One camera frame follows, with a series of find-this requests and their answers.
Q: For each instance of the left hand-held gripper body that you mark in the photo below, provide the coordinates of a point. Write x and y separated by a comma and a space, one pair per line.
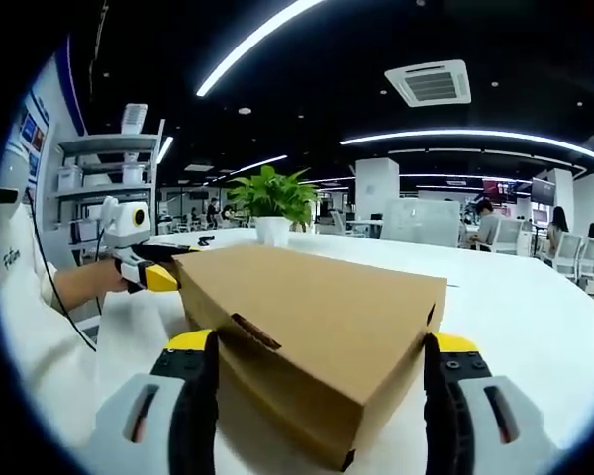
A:
126, 222

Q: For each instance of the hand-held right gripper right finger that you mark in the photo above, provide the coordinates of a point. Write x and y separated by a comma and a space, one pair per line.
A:
480, 425

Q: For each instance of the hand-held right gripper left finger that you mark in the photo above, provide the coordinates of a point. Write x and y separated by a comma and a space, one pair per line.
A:
143, 425

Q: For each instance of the brown cardboard shoe box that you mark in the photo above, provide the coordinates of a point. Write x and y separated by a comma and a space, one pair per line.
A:
317, 316

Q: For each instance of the black clip-shaped object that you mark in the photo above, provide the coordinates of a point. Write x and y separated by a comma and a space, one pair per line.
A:
205, 241

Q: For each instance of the white storage bin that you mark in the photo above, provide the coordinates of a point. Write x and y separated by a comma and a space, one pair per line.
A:
70, 179
132, 174

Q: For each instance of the grey metal shelf unit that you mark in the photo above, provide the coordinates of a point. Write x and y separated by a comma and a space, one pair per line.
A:
109, 143

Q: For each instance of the white grey appliance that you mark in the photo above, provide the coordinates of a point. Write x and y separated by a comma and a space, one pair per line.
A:
134, 118

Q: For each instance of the green plant in white pot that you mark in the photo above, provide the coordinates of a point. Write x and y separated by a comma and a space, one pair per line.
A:
272, 230

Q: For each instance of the white chest-worn device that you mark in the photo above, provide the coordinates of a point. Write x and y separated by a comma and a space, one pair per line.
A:
12, 175

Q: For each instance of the person in white shirt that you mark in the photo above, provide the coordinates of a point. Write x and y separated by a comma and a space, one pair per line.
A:
39, 356

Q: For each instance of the group of white office chairs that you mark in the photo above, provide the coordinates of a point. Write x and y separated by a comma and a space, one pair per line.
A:
507, 235

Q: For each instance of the white desk partition board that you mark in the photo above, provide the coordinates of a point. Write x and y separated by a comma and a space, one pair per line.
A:
421, 220

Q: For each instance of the long ceiling light strip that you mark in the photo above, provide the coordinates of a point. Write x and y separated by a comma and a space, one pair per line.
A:
450, 132
257, 36

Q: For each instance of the small dark hanging monitor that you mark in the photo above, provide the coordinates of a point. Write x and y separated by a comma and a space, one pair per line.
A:
543, 189

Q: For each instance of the square ceiling air vent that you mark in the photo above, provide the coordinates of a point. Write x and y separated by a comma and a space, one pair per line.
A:
428, 83

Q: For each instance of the blue framed wall display board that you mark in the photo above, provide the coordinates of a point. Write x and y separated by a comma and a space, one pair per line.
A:
34, 133

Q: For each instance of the red wall screen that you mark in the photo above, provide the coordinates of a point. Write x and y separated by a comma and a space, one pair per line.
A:
500, 190

